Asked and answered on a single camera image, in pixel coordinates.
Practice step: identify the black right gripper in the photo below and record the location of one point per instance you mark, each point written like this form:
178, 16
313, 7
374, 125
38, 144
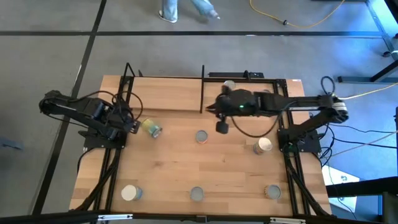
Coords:
239, 102

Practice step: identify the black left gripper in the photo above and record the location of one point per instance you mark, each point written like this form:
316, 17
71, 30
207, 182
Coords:
119, 123

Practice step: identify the tall teal yellow-green can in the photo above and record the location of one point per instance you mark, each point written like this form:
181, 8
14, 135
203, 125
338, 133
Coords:
150, 127

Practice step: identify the tall blue yellow can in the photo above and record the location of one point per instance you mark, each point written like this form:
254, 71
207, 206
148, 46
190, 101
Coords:
230, 83

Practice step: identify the orange can cream rings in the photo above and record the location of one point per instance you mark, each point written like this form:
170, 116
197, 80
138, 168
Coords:
196, 193

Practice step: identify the yellow can dark spots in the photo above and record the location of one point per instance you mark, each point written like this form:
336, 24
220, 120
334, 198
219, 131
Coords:
273, 192

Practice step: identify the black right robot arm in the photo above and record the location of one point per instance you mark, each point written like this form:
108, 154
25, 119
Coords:
311, 101

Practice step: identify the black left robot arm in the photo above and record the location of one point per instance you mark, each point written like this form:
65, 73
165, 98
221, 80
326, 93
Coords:
49, 102

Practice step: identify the wooden shelf black metal legs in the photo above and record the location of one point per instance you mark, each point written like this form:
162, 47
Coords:
168, 93

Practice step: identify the short yellow pink-spotted can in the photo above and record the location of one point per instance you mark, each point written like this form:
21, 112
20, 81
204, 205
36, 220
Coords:
201, 136

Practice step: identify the tall blue can white lid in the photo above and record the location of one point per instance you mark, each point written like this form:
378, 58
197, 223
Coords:
130, 193

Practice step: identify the silver light strip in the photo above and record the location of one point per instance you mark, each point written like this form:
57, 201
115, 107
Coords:
287, 220
115, 216

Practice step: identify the person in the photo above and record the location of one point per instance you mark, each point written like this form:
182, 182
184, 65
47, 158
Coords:
169, 9

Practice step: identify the white printed sheet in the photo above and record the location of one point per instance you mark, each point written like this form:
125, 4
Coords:
339, 177

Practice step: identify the black metal stand base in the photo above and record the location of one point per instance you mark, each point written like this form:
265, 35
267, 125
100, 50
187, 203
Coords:
357, 79

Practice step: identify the grey metal table leg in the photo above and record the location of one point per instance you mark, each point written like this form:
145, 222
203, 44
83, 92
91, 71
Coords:
377, 21

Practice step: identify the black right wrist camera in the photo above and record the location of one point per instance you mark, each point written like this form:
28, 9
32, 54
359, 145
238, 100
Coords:
222, 127

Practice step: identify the black flat bracket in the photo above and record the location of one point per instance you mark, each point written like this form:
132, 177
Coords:
230, 75

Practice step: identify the black aluminium rig frame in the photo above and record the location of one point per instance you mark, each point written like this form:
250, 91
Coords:
281, 85

